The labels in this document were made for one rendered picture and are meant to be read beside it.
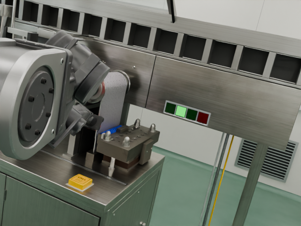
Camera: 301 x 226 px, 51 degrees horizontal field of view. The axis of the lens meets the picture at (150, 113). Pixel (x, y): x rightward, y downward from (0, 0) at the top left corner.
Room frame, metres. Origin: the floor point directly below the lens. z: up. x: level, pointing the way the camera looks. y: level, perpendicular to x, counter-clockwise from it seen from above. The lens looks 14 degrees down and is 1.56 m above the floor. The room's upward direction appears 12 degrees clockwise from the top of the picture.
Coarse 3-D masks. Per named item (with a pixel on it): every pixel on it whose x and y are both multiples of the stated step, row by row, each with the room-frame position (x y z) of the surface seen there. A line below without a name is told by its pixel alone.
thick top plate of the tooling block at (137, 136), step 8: (136, 128) 1.66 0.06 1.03; (144, 128) 1.68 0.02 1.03; (112, 136) 1.44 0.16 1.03; (120, 136) 1.47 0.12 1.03; (128, 136) 1.49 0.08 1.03; (136, 136) 1.52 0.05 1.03; (144, 136) 1.54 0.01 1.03; (152, 136) 1.58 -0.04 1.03; (104, 144) 1.35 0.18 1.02; (112, 144) 1.34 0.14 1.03; (120, 144) 1.36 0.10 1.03; (136, 144) 1.40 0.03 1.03; (104, 152) 1.35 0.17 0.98; (112, 152) 1.33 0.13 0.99; (120, 152) 1.32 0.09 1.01; (128, 152) 1.31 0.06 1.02; (136, 152) 1.40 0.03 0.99; (120, 160) 1.32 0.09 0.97; (128, 160) 1.33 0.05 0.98
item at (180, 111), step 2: (178, 106) 1.62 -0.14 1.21; (180, 106) 1.61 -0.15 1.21; (178, 108) 1.62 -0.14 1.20; (180, 108) 1.61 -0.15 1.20; (182, 108) 1.61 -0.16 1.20; (184, 108) 1.60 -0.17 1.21; (176, 110) 1.62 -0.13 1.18; (178, 110) 1.61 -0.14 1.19; (180, 110) 1.61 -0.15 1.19; (182, 110) 1.61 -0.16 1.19; (184, 110) 1.60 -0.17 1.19; (176, 112) 1.62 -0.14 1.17; (178, 112) 1.61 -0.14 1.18; (180, 112) 1.61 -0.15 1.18; (182, 112) 1.61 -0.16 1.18; (184, 112) 1.60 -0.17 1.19; (176, 114) 1.62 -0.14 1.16; (178, 114) 1.61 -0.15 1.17; (180, 114) 1.61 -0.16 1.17; (182, 114) 1.61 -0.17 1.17; (184, 114) 1.60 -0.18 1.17; (182, 116) 1.60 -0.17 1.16; (184, 116) 1.60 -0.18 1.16
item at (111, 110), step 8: (104, 104) 1.44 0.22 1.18; (112, 104) 1.52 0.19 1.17; (120, 104) 1.61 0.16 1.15; (104, 112) 1.46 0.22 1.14; (112, 112) 1.53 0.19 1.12; (120, 112) 1.62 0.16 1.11; (104, 120) 1.47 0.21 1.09; (112, 120) 1.55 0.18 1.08; (104, 128) 1.48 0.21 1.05; (96, 136) 1.42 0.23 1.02
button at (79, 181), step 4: (76, 176) 1.17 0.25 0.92; (80, 176) 1.18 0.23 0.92; (84, 176) 1.19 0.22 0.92; (72, 180) 1.13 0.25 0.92; (76, 180) 1.14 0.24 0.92; (80, 180) 1.15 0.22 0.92; (84, 180) 1.15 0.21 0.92; (88, 180) 1.16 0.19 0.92; (72, 184) 1.13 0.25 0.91; (76, 184) 1.12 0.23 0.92; (80, 184) 1.12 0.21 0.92; (84, 184) 1.12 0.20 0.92; (88, 184) 1.15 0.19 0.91; (80, 188) 1.12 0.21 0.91; (84, 188) 1.13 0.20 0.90
